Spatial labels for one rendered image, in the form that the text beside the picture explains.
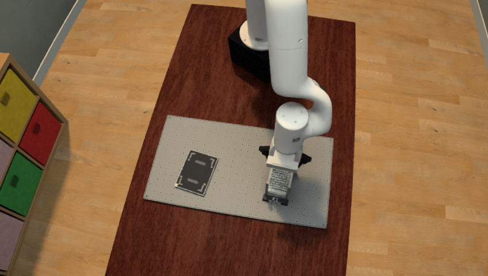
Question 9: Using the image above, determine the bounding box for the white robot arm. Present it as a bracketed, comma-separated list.
[240, 0, 332, 173]

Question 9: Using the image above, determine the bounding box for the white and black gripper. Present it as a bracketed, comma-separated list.
[259, 137, 312, 168]

